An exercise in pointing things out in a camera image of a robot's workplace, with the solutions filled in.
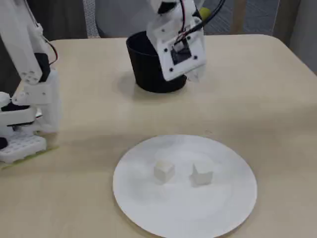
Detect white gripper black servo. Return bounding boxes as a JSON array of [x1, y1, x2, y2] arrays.
[[148, 0, 207, 84]]

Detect white cube block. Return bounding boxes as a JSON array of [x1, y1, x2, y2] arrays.
[[189, 160, 214, 187], [153, 160, 176, 185]]

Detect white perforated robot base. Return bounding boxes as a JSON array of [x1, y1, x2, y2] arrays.
[[0, 133, 48, 164]]

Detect black pot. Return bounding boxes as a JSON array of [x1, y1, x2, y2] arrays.
[[126, 31, 188, 94]]

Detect white round plate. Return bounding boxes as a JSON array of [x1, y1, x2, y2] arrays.
[[112, 134, 259, 238]]

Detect yellow green rounded object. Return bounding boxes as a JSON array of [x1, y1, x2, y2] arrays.
[[199, 7, 211, 21]]

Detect green tape strip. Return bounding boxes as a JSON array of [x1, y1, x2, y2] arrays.
[[0, 145, 60, 171]]

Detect thick black camera cable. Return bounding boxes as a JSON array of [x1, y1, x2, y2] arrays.
[[192, 0, 226, 33]]

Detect red white servo wire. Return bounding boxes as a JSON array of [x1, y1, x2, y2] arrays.
[[177, 0, 197, 38]]

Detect wooden post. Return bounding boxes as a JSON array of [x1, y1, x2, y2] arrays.
[[232, 0, 249, 35]]

